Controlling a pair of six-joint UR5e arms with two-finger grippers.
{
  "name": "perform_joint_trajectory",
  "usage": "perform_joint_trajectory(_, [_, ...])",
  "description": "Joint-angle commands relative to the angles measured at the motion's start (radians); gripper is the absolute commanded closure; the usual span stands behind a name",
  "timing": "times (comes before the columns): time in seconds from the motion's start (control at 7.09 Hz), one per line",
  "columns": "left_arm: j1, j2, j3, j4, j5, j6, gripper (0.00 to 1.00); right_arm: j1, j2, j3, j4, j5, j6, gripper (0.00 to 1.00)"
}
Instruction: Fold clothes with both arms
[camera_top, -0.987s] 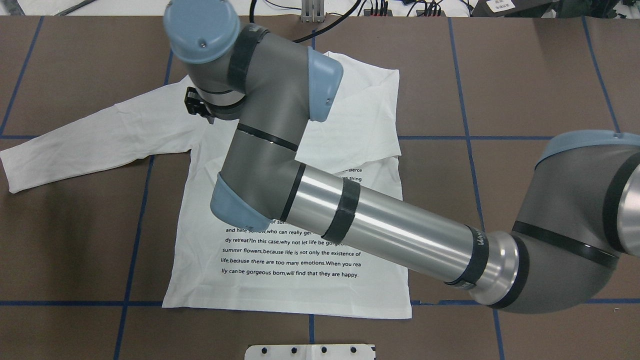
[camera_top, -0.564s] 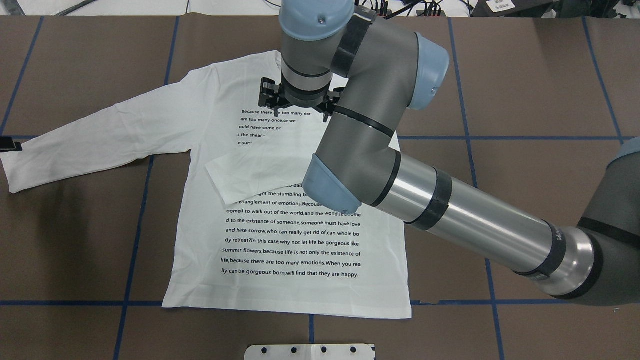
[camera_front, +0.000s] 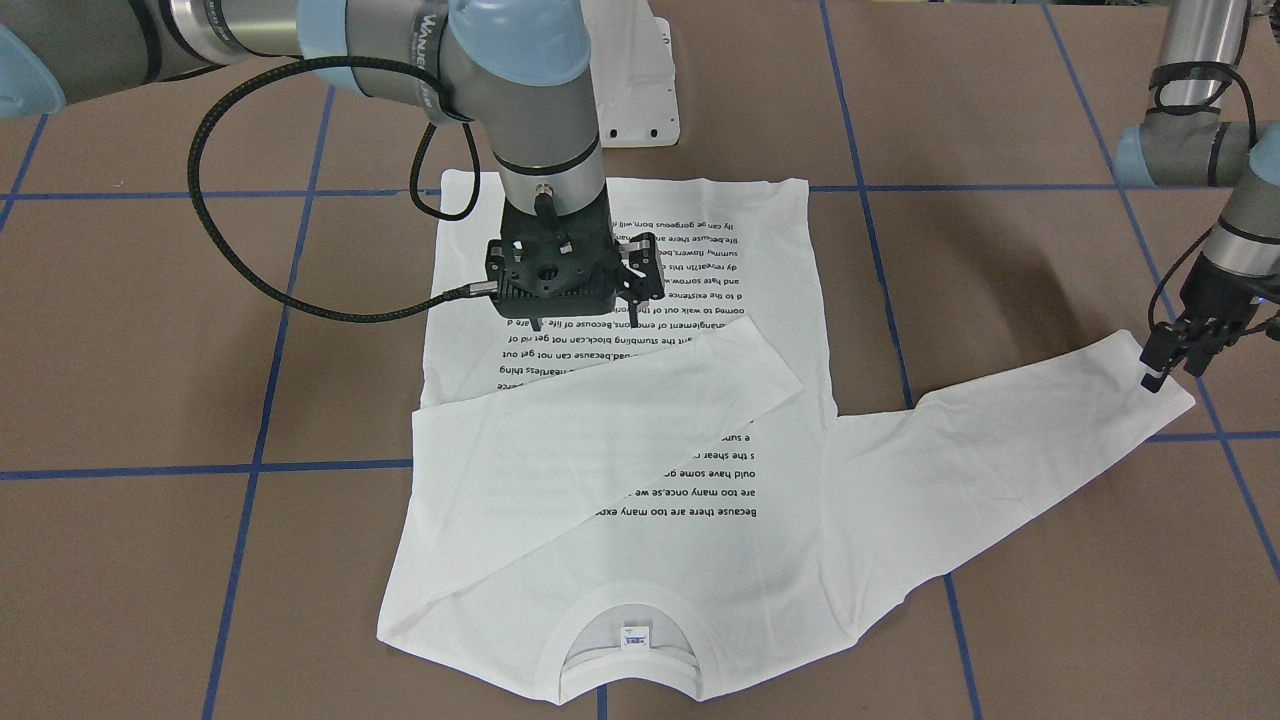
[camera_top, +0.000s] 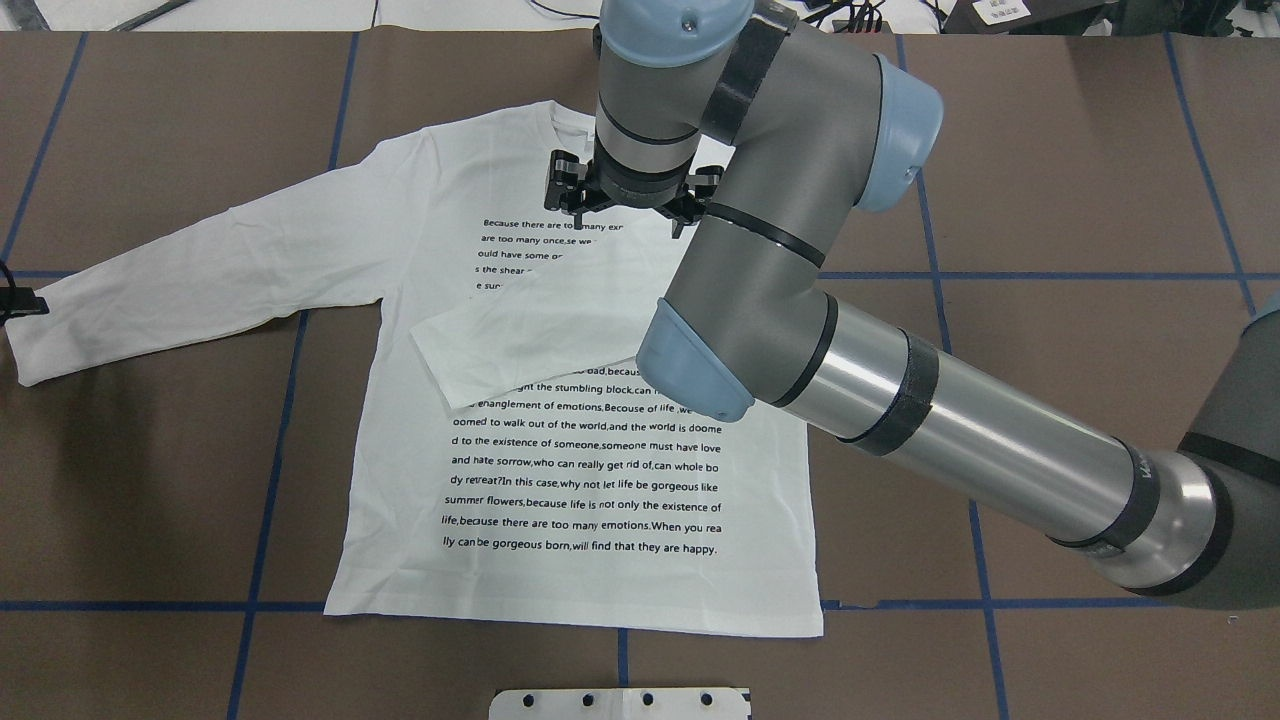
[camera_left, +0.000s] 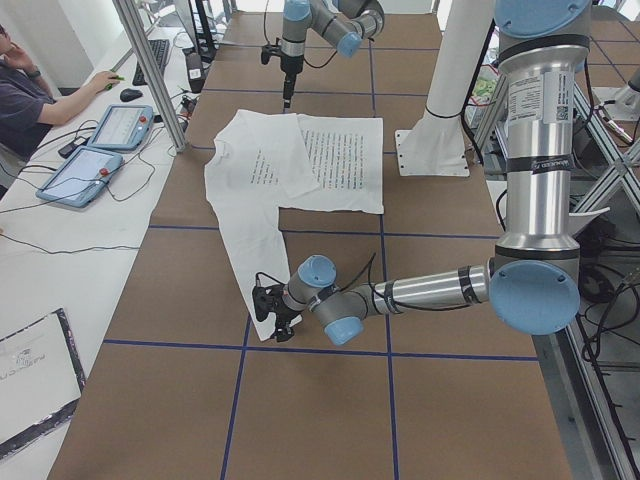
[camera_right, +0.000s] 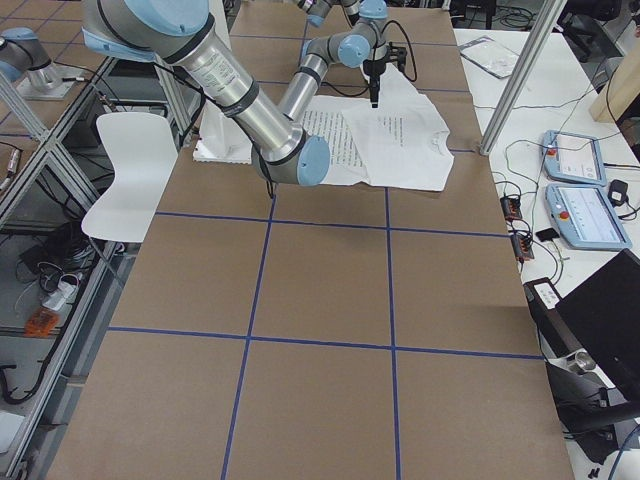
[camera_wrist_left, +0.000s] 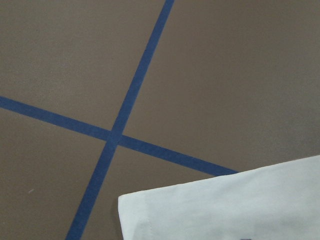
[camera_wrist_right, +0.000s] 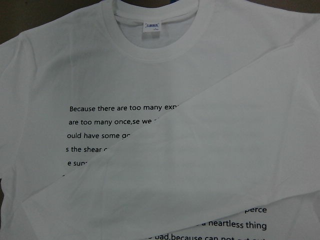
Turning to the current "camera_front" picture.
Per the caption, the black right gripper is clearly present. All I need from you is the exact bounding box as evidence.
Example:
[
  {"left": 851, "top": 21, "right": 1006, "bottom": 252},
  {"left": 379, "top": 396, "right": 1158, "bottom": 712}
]
[{"left": 500, "top": 190, "right": 666, "bottom": 333}]

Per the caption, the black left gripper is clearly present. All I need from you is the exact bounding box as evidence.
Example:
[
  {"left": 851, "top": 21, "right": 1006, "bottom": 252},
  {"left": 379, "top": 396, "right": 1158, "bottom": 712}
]
[{"left": 1140, "top": 256, "right": 1279, "bottom": 393}]

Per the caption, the white long-sleeve printed shirt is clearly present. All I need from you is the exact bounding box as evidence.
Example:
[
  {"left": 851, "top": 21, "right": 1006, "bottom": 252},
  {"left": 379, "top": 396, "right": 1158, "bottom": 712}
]
[{"left": 376, "top": 178, "right": 1194, "bottom": 705}]

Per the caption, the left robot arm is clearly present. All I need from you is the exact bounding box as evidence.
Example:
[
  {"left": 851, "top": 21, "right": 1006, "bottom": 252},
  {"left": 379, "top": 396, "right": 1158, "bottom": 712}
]
[{"left": 1114, "top": 1, "right": 1279, "bottom": 392}]

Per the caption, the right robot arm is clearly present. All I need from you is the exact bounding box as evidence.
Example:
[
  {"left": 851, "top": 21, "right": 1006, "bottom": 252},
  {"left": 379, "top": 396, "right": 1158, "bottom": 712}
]
[{"left": 1, "top": 1, "right": 666, "bottom": 331}]

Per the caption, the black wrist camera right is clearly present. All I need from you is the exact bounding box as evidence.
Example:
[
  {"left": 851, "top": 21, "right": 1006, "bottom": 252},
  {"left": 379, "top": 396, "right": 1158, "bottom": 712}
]
[{"left": 484, "top": 238, "right": 621, "bottom": 319}]

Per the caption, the black braided cable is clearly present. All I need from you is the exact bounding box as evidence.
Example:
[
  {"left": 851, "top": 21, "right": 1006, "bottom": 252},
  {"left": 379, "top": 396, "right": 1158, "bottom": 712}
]
[{"left": 188, "top": 55, "right": 500, "bottom": 324}]

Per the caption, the white camera pole base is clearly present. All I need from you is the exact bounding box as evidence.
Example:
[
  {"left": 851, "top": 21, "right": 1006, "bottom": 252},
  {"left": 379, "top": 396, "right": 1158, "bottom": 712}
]
[{"left": 582, "top": 1, "right": 681, "bottom": 149}]

